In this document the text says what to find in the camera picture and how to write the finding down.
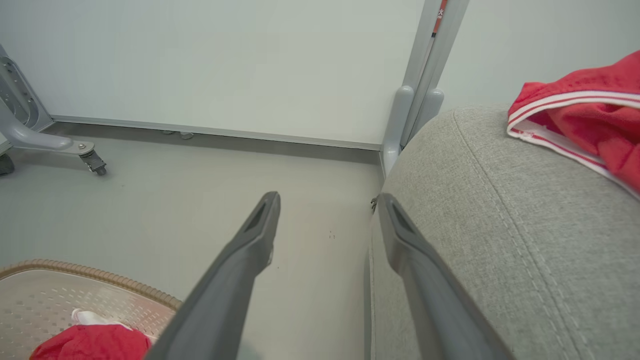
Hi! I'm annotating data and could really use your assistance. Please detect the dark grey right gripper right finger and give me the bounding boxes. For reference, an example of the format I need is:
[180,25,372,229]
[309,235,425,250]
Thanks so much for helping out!
[378,193,515,360]

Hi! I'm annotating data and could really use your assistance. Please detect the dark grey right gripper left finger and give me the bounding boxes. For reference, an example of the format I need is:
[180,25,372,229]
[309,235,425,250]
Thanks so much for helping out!
[144,191,282,360]

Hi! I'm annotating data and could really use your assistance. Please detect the red jersey with striped trim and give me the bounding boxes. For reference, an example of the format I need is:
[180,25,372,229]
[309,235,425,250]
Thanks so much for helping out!
[506,50,640,201]

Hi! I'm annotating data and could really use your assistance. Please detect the grey fabric sofa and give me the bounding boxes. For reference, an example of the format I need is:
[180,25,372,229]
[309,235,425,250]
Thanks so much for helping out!
[367,104,640,360]

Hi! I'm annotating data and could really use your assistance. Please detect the plain red garment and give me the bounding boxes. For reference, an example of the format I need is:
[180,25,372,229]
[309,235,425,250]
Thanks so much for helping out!
[29,308,153,360]

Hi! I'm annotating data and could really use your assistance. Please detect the white plastic laundry basket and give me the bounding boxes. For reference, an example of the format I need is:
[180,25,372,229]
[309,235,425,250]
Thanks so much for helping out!
[0,259,183,360]

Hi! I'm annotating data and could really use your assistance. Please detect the grey double partition foot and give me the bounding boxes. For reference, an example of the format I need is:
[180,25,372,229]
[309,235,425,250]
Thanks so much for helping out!
[381,85,445,177]

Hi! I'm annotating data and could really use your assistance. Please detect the long grey partition foot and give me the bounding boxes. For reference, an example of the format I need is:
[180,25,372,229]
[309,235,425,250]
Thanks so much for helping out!
[0,97,96,157]

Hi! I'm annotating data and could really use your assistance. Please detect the grey partition post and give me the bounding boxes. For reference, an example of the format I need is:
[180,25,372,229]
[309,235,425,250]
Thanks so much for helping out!
[401,0,471,147]

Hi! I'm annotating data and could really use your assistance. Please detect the perforated grey metal bracket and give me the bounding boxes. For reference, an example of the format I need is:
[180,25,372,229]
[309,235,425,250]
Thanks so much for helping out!
[0,44,55,133]

